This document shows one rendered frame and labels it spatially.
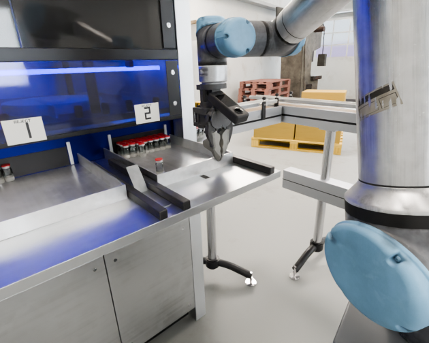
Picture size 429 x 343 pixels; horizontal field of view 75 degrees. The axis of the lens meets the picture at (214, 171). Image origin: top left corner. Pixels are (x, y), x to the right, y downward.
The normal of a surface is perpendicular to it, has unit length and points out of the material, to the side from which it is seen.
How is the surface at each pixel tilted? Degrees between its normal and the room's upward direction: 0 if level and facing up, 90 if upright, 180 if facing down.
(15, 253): 0
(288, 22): 109
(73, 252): 0
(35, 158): 90
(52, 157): 90
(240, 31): 90
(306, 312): 0
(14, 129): 90
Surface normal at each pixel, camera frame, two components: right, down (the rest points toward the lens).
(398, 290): -0.90, 0.29
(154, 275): 0.66, 0.25
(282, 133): -0.36, 0.35
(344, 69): -0.61, 0.30
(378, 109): -0.87, 0.14
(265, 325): -0.03, -0.93
